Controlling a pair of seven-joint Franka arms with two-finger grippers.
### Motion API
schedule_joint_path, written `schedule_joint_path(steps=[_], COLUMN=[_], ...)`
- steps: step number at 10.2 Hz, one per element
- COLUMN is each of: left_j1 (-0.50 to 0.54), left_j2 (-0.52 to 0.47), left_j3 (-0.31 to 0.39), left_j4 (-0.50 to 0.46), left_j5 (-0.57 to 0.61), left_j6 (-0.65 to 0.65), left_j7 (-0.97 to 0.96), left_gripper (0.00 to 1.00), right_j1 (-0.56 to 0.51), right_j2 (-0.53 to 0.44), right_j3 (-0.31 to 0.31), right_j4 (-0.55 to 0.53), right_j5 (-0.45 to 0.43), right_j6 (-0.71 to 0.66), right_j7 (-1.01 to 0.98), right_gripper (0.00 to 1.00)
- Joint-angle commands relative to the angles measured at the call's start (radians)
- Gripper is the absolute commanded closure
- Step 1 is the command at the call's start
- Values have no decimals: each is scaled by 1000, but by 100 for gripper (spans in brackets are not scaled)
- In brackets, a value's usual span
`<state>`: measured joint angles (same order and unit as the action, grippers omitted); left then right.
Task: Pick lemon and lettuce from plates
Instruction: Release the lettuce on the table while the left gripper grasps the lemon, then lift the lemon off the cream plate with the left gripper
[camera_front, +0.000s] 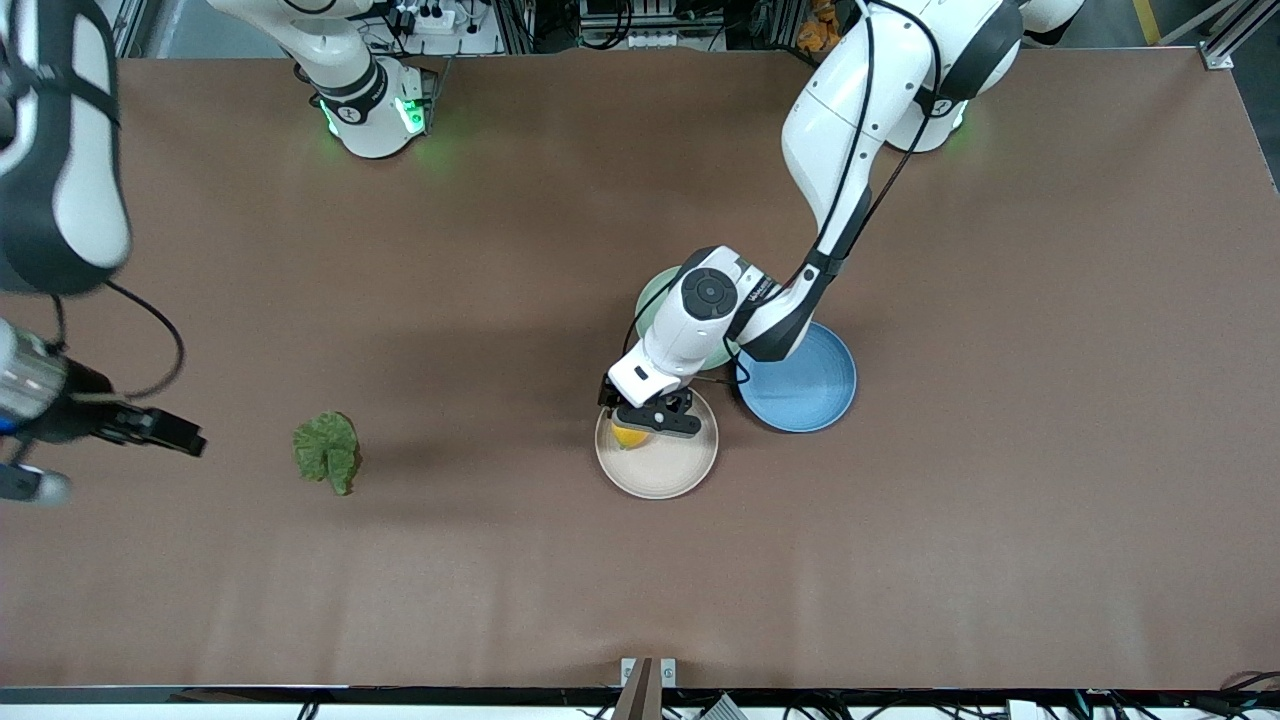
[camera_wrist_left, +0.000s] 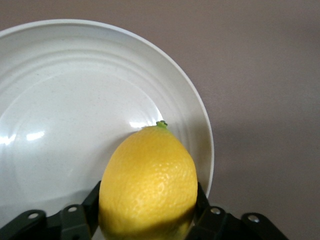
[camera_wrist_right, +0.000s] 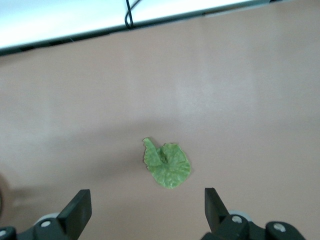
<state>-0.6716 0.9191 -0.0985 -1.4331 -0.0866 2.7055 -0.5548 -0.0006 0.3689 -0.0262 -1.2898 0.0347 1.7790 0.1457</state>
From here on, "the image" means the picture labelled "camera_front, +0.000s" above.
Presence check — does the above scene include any green lettuce leaf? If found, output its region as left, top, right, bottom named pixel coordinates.
left=293, top=411, right=361, bottom=497

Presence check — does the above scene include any beige round plate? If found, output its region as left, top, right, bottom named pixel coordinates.
left=594, top=385, right=720, bottom=501

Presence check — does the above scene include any green round plate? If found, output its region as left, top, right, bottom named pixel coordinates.
left=634, top=265, right=746, bottom=373

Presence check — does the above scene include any blue round plate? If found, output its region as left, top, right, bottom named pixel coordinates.
left=736, top=320, right=858, bottom=434

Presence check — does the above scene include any white power strip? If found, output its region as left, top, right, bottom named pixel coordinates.
left=385, top=0, right=457, bottom=37

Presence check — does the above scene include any bag of orange snacks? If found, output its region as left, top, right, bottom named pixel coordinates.
left=797, top=0, right=843, bottom=56

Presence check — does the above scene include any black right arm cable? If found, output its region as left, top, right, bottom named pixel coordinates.
left=48, top=280, right=187, bottom=401

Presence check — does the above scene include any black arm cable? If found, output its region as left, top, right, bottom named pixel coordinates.
left=48, top=280, right=187, bottom=401
left=625, top=0, right=946, bottom=391

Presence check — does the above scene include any metal table edge bracket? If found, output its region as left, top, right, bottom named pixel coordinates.
left=620, top=657, right=678, bottom=720

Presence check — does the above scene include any aluminium frame profile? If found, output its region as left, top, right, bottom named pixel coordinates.
left=95, top=0, right=151, bottom=59
left=1195, top=0, right=1280, bottom=71

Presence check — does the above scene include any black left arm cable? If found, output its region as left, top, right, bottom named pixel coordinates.
left=625, top=0, right=946, bottom=391

